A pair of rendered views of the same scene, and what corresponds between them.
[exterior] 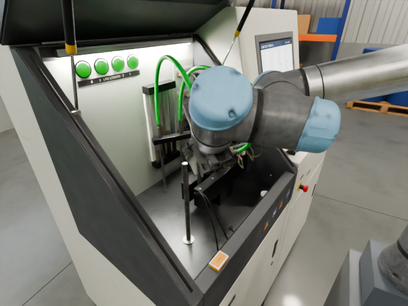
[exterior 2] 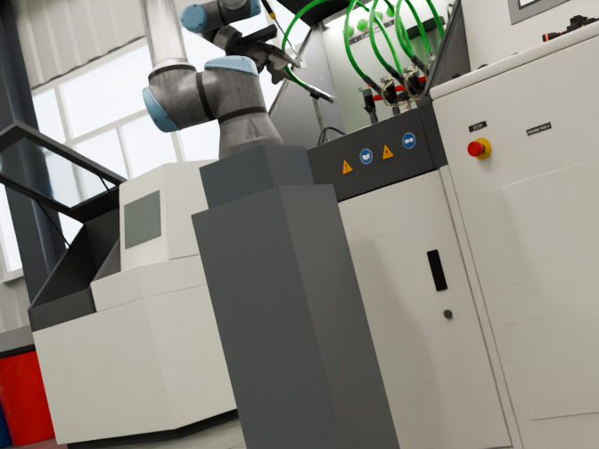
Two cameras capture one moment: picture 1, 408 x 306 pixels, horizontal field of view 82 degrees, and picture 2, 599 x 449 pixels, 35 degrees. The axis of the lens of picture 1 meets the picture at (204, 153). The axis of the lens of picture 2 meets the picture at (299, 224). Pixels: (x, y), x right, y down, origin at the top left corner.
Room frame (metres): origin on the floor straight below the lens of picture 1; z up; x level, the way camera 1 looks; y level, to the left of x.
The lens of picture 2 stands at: (0.56, -2.68, 0.55)
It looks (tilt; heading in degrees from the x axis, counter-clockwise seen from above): 5 degrees up; 93
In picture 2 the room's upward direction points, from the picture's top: 14 degrees counter-clockwise
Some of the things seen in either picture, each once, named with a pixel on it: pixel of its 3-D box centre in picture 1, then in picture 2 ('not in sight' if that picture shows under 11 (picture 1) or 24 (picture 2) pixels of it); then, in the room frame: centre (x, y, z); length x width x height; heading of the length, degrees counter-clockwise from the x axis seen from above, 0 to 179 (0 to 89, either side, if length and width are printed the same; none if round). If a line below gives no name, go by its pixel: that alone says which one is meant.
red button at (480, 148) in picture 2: (303, 187); (477, 148); (0.90, -0.48, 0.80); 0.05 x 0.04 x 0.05; 142
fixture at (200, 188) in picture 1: (217, 181); not in sight; (0.81, -0.06, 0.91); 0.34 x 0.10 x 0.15; 142
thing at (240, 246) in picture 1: (253, 231); (335, 171); (0.57, -0.17, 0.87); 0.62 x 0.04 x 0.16; 142
